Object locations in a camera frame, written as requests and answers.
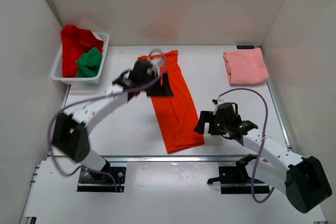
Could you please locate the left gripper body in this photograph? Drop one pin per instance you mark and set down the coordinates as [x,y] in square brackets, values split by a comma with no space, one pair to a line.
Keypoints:
[148,78]

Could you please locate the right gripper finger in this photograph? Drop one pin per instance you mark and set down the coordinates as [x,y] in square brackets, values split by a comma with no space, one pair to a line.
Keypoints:
[207,117]
[200,127]

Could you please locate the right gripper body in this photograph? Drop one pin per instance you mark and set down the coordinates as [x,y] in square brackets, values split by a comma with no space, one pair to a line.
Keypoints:
[219,128]

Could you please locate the orange t shirt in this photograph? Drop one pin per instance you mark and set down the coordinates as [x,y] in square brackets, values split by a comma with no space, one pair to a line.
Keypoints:
[176,115]

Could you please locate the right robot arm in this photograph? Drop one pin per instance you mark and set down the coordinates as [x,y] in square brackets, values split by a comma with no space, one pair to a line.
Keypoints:
[301,179]

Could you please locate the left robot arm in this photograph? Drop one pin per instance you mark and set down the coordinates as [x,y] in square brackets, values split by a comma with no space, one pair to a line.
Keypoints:
[69,131]

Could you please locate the green t shirt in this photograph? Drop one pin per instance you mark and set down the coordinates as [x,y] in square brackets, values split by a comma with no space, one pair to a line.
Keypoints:
[89,64]

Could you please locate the folded pink t shirt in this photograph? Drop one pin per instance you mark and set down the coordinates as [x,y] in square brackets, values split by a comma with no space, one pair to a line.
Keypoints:
[245,67]

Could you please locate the red t shirt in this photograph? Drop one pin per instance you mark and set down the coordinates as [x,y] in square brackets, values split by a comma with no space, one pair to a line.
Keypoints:
[76,42]

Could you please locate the black label plate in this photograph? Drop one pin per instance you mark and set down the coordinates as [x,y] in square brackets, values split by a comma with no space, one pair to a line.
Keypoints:
[245,47]

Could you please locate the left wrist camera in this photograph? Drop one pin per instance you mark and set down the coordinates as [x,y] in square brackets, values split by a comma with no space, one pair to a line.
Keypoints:
[155,65]

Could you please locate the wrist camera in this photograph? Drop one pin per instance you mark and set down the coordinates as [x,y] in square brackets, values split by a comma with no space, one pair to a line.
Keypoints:
[155,65]
[217,102]

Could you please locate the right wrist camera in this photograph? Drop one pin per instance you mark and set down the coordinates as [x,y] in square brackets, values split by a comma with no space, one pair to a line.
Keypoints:
[217,102]

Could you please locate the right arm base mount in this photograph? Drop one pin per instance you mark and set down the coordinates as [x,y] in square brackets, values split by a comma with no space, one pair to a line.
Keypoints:
[234,180]

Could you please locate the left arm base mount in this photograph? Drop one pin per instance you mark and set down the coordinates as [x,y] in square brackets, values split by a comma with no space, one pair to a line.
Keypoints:
[101,183]

